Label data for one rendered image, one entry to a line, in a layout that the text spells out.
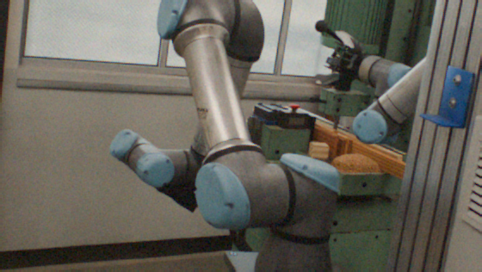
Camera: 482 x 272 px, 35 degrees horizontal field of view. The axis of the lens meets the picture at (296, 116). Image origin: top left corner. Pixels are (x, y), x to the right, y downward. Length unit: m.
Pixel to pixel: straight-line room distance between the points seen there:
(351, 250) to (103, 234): 1.57
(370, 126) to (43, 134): 1.86
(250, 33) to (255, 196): 0.42
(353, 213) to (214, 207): 0.85
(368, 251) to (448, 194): 1.01
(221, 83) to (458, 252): 0.57
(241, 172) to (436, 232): 0.35
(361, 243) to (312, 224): 0.79
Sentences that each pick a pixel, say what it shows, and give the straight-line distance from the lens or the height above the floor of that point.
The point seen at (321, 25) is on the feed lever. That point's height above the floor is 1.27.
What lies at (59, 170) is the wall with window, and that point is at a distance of 3.31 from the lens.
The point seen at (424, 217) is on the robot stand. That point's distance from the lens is 1.29.
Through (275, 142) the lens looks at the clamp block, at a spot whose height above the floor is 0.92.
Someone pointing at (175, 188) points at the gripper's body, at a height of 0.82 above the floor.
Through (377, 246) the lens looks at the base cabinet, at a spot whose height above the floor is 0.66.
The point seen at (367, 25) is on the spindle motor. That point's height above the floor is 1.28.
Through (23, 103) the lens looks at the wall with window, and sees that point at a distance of 3.19.
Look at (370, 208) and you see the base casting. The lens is 2.16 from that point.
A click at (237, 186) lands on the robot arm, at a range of 1.30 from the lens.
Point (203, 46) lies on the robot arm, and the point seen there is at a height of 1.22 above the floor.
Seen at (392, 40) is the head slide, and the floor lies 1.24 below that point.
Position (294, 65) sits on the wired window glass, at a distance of 3.78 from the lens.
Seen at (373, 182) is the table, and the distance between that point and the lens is 2.04.
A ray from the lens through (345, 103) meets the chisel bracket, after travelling 2.23.
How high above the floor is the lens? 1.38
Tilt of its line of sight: 10 degrees down
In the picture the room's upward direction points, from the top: 9 degrees clockwise
